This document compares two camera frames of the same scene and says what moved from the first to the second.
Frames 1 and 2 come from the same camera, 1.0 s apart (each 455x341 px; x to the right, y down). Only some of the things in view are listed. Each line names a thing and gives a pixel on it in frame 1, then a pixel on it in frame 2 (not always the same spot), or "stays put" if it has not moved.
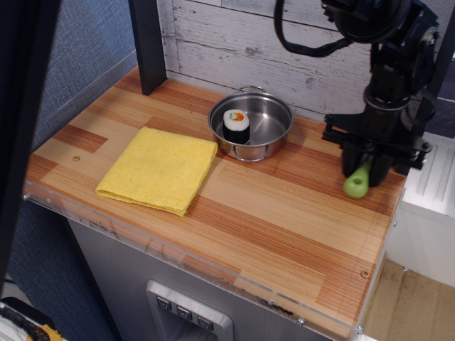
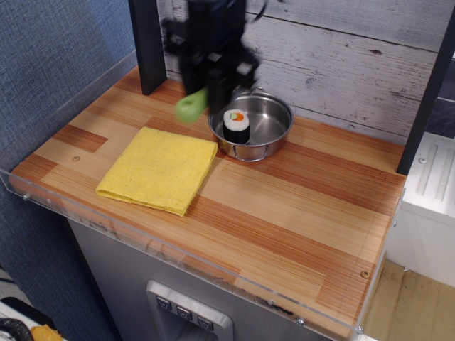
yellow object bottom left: x=53 y=334 stays put
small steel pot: x=251 y=124 stays put
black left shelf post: x=148 y=43 stays put
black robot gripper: x=375 y=129 -> x=209 y=44
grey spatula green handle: x=357 y=183 -> x=190 y=107
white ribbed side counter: x=423 y=234 stays put
